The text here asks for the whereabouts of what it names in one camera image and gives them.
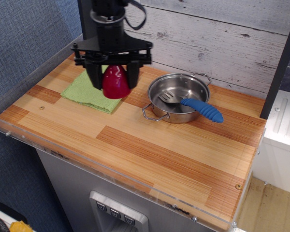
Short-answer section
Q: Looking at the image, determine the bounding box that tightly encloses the yellow tape object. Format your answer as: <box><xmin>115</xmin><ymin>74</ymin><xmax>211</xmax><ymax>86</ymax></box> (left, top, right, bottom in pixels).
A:
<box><xmin>9</xmin><ymin>221</ymin><xmax>33</xmax><ymax>232</ymax></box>

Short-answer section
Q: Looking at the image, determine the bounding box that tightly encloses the white toy sink counter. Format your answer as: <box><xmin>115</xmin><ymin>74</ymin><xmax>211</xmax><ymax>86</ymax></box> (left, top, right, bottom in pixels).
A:
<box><xmin>252</xmin><ymin>90</ymin><xmax>290</xmax><ymax>192</ymax></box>

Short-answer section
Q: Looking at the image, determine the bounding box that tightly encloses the blue handled metal spatula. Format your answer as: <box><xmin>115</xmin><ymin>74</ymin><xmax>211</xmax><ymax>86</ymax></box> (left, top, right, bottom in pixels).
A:
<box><xmin>158</xmin><ymin>91</ymin><xmax>224</xmax><ymax>123</ymax></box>

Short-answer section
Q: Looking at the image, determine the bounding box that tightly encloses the grey cabinet with dispenser panel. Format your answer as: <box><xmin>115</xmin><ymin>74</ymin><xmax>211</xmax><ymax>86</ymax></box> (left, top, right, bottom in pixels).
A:
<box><xmin>37</xmin><ymin>150</ymin><xmax>210</xmax><ymax>232</ymax></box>

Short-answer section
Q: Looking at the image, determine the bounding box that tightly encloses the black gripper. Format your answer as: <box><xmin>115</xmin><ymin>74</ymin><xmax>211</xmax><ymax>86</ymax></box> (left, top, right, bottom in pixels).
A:
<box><xmin>72</xmin><ymin>16</ymin><xmax>153</xmax><ymax>90</ymax></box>

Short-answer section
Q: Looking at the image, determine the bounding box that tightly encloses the clear acrylic guard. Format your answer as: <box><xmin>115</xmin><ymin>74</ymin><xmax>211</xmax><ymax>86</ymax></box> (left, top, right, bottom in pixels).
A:
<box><xmin>0</xmin><ymin>48</ymin><xmax>265</xmax><ymax>232</ymax></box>

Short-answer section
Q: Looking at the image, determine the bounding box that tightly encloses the black post right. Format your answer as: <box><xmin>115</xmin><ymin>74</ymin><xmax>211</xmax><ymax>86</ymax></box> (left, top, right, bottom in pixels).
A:
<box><xmin>260</xmin><ymin>32</ymin><xmax>290</xmax><ymax>119</ymax></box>

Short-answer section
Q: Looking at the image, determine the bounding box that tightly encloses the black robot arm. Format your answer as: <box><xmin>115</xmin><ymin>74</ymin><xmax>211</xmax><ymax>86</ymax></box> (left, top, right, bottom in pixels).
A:
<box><xmin>71</xmin><ymin>0</ymin><xmax>153</xmax><ymax>89</ymax></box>

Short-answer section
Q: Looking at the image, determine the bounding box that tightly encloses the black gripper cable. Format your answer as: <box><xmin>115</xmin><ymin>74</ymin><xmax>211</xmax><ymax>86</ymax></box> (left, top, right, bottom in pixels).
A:
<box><xmin>123</xmin><ymin>0</ymin><xmax>147</xmax><ymax>31</ymax></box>

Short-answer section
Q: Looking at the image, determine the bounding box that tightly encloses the stainless steel pot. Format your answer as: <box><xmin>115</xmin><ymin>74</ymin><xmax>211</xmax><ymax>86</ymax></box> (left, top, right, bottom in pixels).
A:
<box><xmin>142</xmin><ymin>73</ymin><xmax>212</xmax><ymax>123</ymax></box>

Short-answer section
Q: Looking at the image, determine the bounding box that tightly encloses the green folded cloth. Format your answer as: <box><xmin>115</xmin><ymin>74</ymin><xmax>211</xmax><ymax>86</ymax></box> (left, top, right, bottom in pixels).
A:
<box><xmin>60</xmin><ymin>70</ymin><xmax>121</xmax><ymax>114</ymax></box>

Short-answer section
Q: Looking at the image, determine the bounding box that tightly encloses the red toy potato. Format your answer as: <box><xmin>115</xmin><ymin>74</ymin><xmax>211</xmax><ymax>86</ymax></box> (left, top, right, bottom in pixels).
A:
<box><xmin>102</xmin><ymin>65</ymin><xmax>131</xmax><ymax>99</ymax></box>

